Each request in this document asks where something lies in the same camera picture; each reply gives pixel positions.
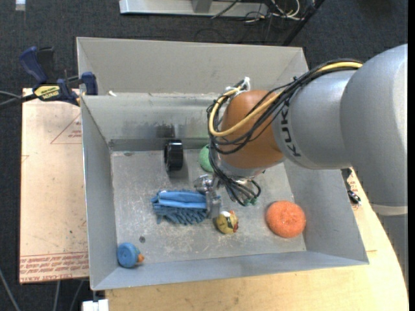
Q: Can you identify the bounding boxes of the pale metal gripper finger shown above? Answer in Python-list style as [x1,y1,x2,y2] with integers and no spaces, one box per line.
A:
[206,192,223,220]
[193,174,213,194]

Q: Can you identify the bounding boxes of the blue toy duck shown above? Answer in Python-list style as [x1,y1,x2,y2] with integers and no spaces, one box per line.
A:
[116,242,145,270]

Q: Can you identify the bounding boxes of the green ball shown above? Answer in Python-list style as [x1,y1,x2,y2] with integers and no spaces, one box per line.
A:
[198,144,216,174]

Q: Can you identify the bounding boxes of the orange round sponge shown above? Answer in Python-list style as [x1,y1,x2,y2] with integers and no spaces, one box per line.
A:
[264,200,307,239]

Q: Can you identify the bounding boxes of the grey metal bin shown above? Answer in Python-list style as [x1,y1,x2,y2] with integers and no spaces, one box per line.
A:
[76,36,370,292]

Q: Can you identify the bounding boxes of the blue fringed cloth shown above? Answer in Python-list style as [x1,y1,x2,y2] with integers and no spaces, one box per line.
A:
[150,189,210,227]

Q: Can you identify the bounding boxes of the yellow toy duck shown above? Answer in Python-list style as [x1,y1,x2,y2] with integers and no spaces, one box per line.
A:
[212,209,240,235]

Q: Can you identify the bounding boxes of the black ring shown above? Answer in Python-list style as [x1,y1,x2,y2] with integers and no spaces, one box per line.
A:
[163,139,185,173]

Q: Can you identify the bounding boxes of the brown cardboard board, red print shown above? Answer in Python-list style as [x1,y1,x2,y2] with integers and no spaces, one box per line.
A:
[19,87,90,285]

